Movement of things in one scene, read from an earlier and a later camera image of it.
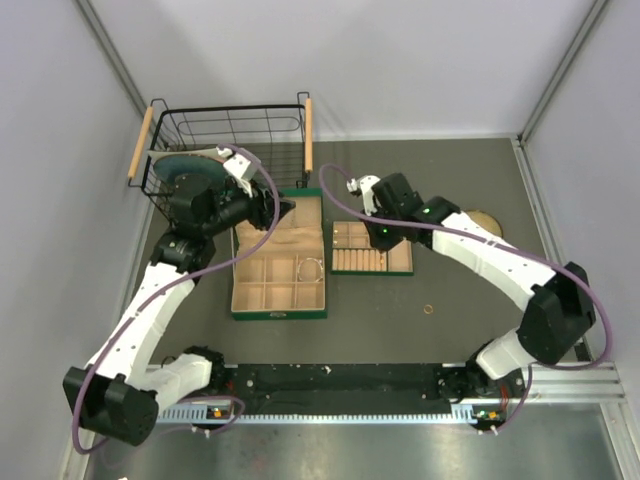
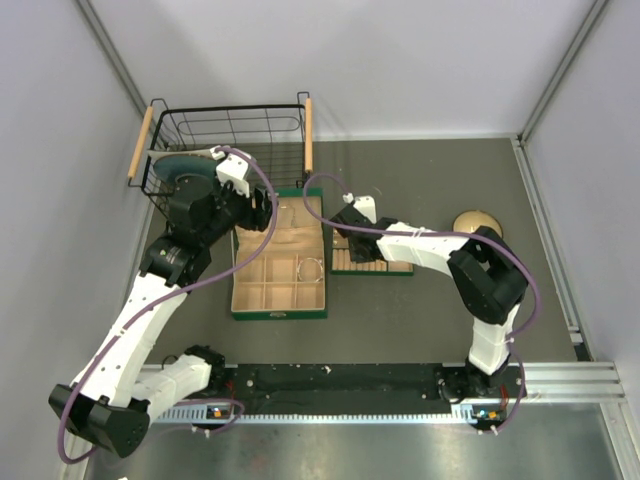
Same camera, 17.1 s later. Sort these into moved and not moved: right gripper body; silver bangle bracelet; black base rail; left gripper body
Moved: right gripper body
Not moved: black base rail; left gripper body; silver bangle bracelet
